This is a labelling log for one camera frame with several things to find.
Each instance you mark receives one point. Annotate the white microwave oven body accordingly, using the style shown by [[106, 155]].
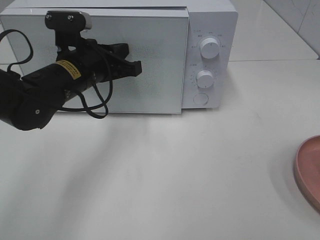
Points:
[[216, 18]]

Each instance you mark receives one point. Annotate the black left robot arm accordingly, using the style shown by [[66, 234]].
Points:
[[29, 102]]

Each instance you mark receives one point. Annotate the round door release button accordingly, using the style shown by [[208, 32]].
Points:
[[201, 99]]

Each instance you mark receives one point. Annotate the pink round plate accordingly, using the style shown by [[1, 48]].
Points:
[[307, 170]]

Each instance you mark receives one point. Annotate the white microwave door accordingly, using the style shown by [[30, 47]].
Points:
[[156, 37]]

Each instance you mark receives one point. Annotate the white timer knob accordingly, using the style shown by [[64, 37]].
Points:
[[205, 79]]

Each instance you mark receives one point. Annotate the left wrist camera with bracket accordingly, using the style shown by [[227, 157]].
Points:
[[68, 25]]

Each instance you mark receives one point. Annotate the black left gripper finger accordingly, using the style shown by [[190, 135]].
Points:
[[118, 51], [125, 68]]

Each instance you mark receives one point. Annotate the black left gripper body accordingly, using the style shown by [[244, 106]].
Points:
[[88, 64]]

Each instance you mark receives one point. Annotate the white upper power knob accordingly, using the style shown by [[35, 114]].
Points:
[[209, 47]]

